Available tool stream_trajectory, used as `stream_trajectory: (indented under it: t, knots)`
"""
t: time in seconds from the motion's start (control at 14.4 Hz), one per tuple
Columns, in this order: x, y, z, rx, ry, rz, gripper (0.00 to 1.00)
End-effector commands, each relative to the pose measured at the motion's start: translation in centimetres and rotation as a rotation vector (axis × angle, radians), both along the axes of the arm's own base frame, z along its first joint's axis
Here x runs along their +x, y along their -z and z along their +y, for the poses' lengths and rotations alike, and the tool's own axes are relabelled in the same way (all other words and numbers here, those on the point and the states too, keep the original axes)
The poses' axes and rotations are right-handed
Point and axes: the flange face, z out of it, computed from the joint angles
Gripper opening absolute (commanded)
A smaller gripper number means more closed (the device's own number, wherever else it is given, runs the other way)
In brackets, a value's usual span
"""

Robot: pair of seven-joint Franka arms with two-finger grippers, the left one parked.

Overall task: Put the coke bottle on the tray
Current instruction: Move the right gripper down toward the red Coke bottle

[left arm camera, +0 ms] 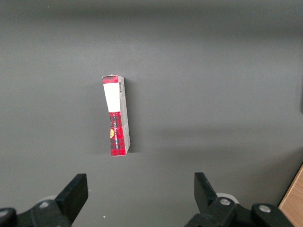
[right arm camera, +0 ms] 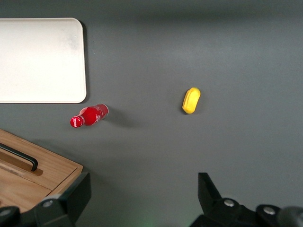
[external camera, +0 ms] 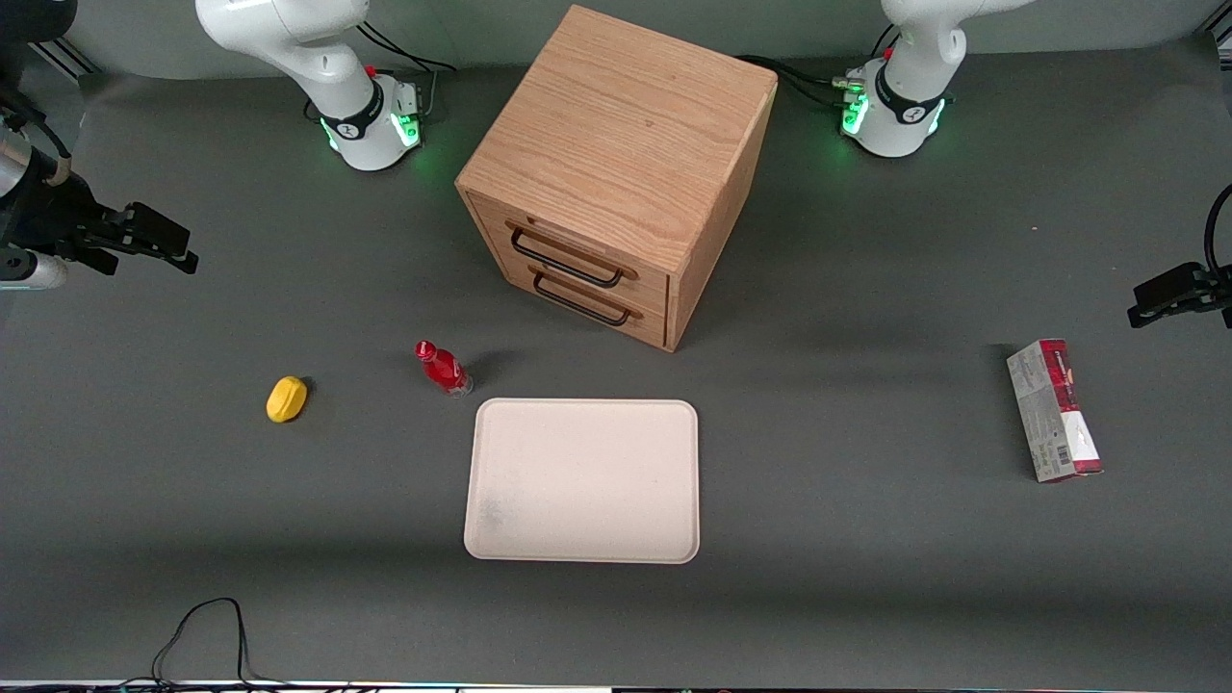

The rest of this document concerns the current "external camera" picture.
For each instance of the beige plastic tray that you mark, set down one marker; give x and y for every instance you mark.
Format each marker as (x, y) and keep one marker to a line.
(582, 481)

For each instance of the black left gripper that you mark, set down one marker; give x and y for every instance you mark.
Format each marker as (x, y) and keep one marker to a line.
(1215, 286)

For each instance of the yellow lemon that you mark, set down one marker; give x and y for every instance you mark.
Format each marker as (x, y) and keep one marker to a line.
(287, 399)

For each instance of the wooden drawer cabinet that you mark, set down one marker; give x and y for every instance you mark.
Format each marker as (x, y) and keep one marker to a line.
(616, 144)

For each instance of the long aluminium frame rail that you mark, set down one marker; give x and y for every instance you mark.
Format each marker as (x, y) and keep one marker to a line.
(67, 58)

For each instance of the red coke bottle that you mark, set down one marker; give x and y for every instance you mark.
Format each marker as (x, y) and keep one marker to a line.
(443, 370)

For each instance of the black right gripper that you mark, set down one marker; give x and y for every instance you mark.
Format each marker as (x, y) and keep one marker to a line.
(46, 214)

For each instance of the short aluminium frame rail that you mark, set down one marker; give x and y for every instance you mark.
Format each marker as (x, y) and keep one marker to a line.
(1220, 38)

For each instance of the grey and red carton box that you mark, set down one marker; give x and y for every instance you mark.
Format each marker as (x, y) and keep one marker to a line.
(1054, 414)

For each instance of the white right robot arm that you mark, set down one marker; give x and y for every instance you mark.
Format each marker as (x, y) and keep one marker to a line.
(289, 38)

